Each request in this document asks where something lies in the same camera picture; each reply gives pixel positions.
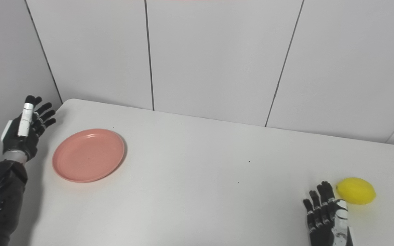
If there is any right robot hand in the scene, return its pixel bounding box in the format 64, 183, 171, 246
303, 181, 354, 246

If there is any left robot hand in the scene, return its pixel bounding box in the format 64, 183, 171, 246
1, 95, 56, 162

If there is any yellow lemon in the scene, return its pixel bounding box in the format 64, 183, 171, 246
336, 177, 377, 205

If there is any pink round plate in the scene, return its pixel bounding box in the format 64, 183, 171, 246
52, 128, 126, 183

